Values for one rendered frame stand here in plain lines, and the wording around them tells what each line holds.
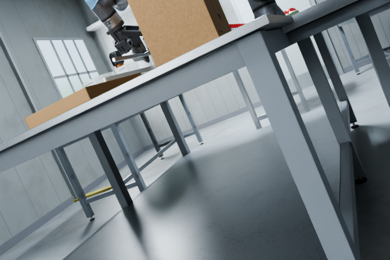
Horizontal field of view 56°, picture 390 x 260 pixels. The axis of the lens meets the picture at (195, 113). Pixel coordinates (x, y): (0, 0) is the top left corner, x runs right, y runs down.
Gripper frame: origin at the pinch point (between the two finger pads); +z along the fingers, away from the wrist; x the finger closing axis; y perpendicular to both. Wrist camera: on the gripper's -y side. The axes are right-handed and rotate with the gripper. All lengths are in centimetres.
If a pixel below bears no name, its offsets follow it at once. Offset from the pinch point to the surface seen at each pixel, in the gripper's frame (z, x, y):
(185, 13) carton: -18.2, 23.1, -35.2
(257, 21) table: -22, 62, -62
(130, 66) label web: 24, -60, 49
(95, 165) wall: 191, -196, 297
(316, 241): 39, 76, -50
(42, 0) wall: -9, -374, 302
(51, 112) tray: -23, 58, 2
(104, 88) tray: -20, 52, -13
